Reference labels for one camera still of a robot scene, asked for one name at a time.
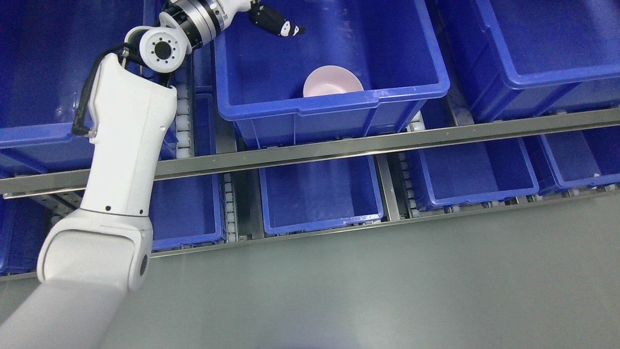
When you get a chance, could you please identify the black white robotic hand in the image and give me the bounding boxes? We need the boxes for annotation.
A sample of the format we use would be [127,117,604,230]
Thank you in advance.
[219,0,306,37]

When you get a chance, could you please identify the pink bowl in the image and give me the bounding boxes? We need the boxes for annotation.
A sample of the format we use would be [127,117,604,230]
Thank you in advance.
[302,65,364,97]

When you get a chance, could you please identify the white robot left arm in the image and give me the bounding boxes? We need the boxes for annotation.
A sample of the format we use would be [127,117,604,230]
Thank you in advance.
[1,0,259,349]

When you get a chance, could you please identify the blue bin upper middle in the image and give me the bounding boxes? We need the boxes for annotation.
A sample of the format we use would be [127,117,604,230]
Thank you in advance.
[214,0,450,149]

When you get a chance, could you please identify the blue bin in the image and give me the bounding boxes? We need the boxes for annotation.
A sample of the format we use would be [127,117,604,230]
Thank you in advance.
[259,156,385,236]
[1,0,164,173]
[434,0,620,122]
[214,0,450,149]
[1,174,226,276]
[405,138,540,211]
[524,126,620,196]

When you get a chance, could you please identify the blue bin lower middle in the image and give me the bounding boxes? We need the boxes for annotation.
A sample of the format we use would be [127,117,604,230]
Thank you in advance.
[259,156,385,236]

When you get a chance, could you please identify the metal shelf rack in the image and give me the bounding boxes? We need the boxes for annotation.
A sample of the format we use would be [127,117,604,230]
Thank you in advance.
[0,82,620,283]

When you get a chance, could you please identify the blue bin lower left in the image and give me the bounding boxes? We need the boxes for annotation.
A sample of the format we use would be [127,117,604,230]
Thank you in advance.
[1,174,226,276]

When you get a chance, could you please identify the blue bin upper left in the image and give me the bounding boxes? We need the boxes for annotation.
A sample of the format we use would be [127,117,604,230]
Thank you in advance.
[1,0,164,173]

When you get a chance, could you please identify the blue bin upper right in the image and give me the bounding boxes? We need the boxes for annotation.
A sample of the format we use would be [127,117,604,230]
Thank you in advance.
[434,0,620,122]

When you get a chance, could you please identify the blue bin lower far right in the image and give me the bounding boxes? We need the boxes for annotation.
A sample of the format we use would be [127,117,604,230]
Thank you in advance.
[524,126,620,196]

